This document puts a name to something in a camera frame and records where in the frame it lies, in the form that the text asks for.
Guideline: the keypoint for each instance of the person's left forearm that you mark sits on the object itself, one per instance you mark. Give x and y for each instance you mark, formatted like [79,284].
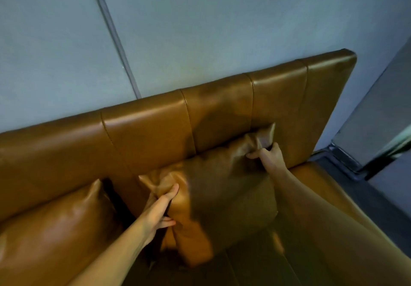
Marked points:
[112,260]

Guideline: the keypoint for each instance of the person's left hand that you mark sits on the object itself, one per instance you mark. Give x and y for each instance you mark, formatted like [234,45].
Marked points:
[155,213]

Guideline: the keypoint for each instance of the grey door panel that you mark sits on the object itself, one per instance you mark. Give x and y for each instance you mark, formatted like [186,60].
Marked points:
[379,115]

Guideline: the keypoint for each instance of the brown leather sofa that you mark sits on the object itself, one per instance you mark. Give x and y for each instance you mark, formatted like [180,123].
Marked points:
[147,125]

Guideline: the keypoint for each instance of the person's left thumb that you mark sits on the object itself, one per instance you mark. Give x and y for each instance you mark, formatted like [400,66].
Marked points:
[167,194]

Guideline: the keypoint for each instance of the dark metal floor track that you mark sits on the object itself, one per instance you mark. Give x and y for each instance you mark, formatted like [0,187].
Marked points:
[350,163]

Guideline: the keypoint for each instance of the brown leather cushion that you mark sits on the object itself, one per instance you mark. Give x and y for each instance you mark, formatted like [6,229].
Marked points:
[54,231]
[221,195]

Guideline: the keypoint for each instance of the person's right hand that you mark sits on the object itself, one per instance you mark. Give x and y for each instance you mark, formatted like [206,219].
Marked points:
[273,162]

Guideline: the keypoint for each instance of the person's right thumb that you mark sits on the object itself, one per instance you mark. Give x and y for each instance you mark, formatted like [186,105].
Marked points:
[254,154]

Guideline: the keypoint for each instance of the person's right forearm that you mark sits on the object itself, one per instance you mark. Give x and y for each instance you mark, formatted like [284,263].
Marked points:
[330,228]

